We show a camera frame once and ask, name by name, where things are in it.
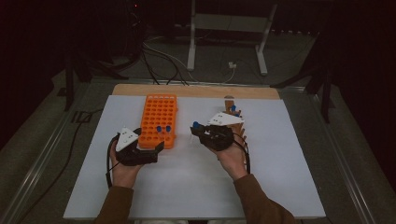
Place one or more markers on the black tripod stand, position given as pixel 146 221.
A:
pixel 69 84
pixel 326 93

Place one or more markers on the dark equipment rack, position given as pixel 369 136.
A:
pixel 135 25

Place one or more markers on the orange plastic tube rack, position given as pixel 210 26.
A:
pixel 155 112

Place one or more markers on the white table mat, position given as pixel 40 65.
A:
pixel 186 186

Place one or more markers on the wooden table board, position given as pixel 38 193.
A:
pixel 196 90

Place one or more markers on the person's left hand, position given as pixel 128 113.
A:
pixel 124 175

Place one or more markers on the white plug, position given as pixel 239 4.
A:
pixel 232 65

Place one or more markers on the white metal stand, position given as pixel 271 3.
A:
pixel 230 23

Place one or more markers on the wooden tube rack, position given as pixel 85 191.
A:
pixel 229 104

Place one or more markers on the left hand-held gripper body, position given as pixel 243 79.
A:
pixel 126 140

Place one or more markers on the person's right hand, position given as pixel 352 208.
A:
pixel 233 161

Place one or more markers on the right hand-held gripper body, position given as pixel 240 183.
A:
pixel 218 137

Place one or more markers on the aluminium frame rail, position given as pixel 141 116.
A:
pixel 46 149
pixel 342 155

